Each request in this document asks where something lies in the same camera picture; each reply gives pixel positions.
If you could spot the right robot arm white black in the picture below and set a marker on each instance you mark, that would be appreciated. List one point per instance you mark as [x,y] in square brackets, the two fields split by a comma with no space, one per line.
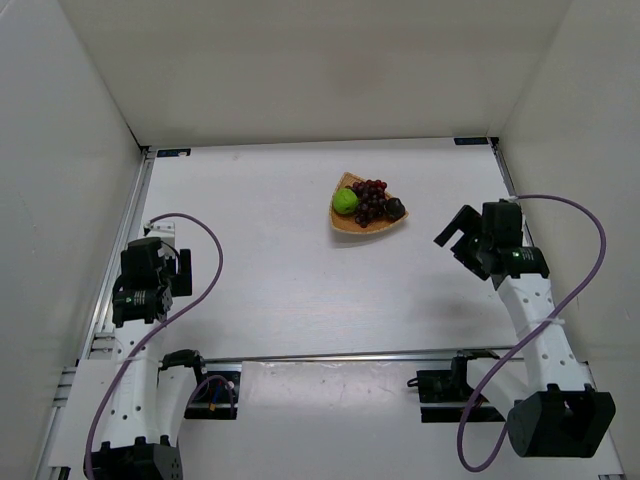
[550,406]

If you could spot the left blue corner label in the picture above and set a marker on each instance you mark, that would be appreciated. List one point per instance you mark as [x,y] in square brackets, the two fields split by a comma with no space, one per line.
[173,153]

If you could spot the front aluminium frame rail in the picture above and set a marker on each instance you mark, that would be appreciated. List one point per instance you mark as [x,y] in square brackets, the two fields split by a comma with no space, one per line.
[382,356]

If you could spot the woven triangular fruit basket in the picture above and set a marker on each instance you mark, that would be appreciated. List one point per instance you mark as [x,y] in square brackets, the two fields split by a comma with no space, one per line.
[346,223]

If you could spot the right aluminium frame rail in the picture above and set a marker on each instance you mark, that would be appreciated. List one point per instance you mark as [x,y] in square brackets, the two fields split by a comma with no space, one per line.
[523,284]

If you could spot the aluminium frame rail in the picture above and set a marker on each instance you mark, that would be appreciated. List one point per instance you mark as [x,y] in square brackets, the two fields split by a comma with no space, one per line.
[523,284]
[127,228]
[382,356]

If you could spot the left aluminium frame rail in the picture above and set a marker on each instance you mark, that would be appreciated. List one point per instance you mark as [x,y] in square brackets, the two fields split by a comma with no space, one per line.
[127,228]

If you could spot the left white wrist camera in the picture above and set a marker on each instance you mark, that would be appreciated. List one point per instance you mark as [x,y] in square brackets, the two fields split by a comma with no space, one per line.
[163,229]

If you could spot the red fake grape bunch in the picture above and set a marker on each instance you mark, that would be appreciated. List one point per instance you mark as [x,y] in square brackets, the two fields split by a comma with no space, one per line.
[372,201]

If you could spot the right blue corner label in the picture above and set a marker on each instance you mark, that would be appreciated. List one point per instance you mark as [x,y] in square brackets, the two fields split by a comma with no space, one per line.
[470,141]

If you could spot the white front cover board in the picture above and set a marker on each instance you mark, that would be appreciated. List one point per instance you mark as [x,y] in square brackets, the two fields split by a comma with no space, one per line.
[330,421]

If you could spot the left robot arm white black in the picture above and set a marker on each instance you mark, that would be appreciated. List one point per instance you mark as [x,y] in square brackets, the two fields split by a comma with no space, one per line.
[134,435]

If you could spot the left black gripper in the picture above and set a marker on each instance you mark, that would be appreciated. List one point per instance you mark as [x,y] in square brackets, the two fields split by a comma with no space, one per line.
[183,272]

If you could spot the blue corner label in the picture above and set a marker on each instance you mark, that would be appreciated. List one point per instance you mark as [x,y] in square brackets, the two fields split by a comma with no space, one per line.
[470,141]
[173,153]

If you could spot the dark brown fake fruit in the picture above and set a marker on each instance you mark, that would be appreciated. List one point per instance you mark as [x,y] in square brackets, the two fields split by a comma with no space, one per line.
[394,209]

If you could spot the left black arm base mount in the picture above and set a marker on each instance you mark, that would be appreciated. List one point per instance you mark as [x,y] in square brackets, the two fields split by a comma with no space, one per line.
[217,400]

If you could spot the green fake fruit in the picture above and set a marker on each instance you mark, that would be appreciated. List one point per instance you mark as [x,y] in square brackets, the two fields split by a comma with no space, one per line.
[345,201]

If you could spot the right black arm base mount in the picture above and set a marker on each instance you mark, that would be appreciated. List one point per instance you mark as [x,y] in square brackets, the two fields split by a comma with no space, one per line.
[443,391]

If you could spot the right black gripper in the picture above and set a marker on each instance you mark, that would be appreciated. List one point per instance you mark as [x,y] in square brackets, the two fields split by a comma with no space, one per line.
[465,245]

